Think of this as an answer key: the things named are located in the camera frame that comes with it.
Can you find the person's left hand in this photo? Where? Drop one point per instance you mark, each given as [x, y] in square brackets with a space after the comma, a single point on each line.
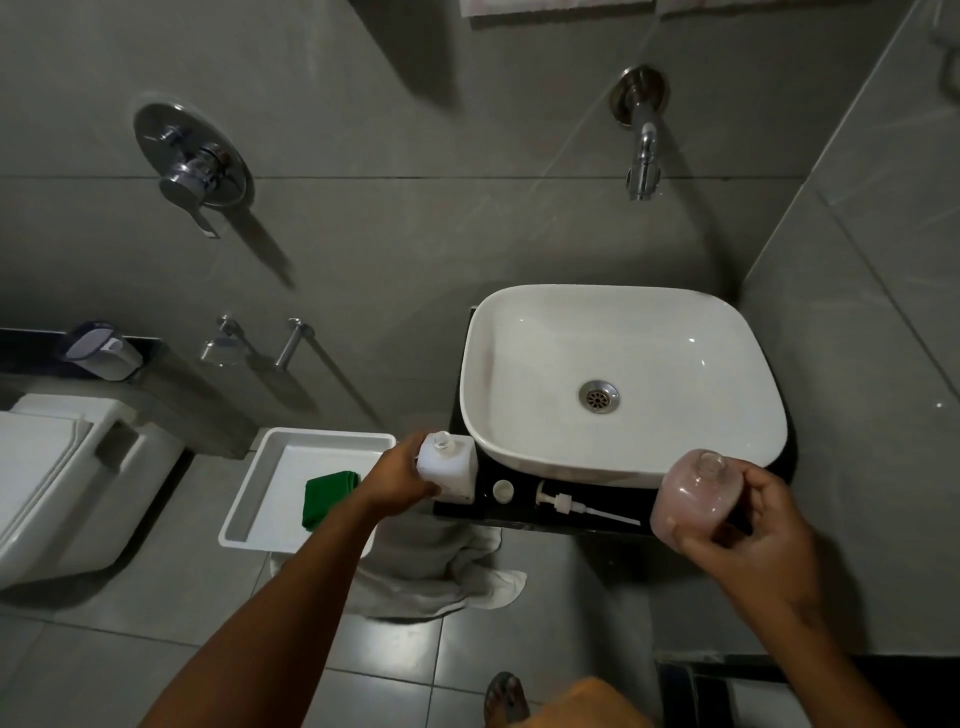
[393, 480]

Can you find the person's right hand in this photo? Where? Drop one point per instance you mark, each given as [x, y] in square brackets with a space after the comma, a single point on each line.
[757, 547]

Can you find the person's right thumb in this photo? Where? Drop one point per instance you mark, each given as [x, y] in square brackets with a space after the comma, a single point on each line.
[701, 541]

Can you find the person's left thumb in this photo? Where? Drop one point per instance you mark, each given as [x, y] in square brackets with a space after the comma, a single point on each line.
[424, 491]

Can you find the white square bottle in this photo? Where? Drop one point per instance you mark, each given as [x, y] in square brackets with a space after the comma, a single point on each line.
[448, 466]

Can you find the pink round soap bottle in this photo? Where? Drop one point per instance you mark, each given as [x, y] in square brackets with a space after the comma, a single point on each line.
[694, 495]

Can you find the person's right forearm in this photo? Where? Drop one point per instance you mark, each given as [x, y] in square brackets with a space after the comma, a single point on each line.
[825, 667]

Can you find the person's left forearm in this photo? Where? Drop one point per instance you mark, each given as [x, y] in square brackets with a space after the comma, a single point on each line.
[270, 630]

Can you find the white towel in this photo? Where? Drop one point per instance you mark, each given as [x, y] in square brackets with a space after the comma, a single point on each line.
[442, 566]

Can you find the white bottle cap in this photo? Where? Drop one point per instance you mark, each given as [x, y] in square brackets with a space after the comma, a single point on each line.
[503, 490]

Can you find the green folded cloth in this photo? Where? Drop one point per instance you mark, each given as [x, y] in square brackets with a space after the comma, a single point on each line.
[328, 499]

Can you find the white pump dispenser head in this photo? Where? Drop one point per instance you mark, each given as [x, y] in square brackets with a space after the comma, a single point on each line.
[577, 507]

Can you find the white plastic tray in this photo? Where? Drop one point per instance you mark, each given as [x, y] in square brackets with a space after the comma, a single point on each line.
[289, 480]

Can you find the chrome sink drain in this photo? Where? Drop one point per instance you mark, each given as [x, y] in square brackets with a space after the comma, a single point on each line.
[598, 396]

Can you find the white ceramic basin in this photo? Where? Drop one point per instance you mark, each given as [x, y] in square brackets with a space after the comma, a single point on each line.
[619, 379]

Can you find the person's orange shorts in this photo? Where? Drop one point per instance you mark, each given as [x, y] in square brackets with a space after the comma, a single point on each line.
[592, 705]

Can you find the chrome toilet paper holder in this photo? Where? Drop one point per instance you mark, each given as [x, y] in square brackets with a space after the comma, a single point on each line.
[292, 342]

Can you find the person's foot in sandal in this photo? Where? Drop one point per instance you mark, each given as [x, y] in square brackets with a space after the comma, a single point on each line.
[504, 699]

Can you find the white toilet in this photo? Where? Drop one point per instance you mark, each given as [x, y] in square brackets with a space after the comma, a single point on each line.
[64, 480]

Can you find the chrome wall mixer valve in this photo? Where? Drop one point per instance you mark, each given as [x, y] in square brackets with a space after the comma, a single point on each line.
[191, 169]

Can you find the chrome wall spout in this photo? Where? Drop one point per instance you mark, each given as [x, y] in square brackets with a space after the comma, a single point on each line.
[640, 131]

